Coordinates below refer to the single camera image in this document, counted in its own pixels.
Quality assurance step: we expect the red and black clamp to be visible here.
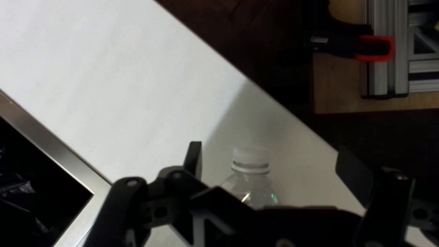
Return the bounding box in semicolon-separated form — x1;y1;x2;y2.
309;32;396;64

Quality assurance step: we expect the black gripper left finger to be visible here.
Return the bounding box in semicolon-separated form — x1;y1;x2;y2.
82;139;261;247

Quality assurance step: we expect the silver bin with black liner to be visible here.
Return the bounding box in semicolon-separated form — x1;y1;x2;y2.
0;87;113;247

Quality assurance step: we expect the clear plastic water bottle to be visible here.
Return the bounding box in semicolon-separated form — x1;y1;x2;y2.
213;145;281;211

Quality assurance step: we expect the aluminium extrusion frame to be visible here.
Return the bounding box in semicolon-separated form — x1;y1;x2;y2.
361;0;439;100

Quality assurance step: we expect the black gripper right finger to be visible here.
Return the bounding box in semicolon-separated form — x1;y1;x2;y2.
334;142;416;247

